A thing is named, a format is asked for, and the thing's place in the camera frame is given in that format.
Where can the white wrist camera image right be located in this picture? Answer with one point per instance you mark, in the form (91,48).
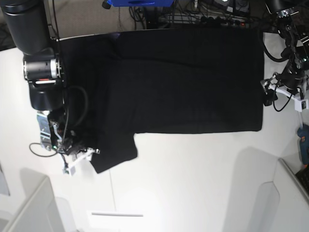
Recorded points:
(301,105)

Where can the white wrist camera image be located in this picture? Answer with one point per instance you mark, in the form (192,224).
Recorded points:
(69,170)
(301,105)

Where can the black power strip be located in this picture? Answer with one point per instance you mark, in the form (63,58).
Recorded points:
(224,22)

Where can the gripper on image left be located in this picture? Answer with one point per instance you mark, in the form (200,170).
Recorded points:
(74,147)

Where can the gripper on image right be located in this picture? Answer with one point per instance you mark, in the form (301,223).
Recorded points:
(292,85)

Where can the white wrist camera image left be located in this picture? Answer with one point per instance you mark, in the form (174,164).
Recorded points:
(69,170)

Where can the blue glue gun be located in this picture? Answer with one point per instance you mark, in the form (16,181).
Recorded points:
(303,134)

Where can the blue box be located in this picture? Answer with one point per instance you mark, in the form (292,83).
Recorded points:
(142,3)

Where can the black keyboard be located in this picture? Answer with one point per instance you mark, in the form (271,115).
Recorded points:
(303,177)

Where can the black T-shirt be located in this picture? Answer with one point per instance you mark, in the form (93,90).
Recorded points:
(182,81)

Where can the black robot arm on image right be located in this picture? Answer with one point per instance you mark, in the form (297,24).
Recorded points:
(286,13)

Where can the black robot arm on image left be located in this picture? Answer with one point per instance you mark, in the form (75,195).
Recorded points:
(60,108)

